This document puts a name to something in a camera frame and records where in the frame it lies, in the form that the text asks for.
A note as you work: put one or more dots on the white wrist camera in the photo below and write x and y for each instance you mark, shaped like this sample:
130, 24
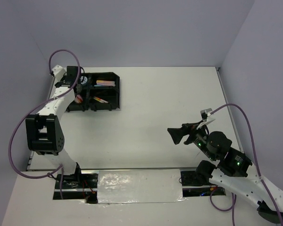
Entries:
207, 118
57, 72

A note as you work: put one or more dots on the black four-compartment organizer tray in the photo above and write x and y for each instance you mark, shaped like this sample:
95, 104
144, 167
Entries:
110, 94

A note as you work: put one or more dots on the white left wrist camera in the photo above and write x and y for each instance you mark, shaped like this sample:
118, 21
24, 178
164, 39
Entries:
57, 72

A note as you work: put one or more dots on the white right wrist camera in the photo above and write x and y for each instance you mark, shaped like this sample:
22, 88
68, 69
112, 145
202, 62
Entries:
207, 118

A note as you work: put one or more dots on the thin orange highlighter pen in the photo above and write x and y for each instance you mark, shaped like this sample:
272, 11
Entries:
100, 99

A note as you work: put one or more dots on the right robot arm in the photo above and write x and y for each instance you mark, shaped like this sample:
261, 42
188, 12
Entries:
230, 169

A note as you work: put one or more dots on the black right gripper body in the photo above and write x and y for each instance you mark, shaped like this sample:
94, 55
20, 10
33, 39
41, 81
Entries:
196, 135

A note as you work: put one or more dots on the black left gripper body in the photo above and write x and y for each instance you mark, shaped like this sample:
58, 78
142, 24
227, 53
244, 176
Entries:
62, 79

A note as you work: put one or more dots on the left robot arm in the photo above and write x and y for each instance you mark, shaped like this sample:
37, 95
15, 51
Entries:
44, 133

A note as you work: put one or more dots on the silver foil-covered panel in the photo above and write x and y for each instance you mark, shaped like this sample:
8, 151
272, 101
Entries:
139, 186

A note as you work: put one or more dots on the pink-capped glitter bottle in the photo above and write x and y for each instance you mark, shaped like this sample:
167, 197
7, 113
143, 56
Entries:
78, 99

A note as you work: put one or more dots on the blue paint jar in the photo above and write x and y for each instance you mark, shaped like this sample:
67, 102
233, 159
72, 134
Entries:
84, 80

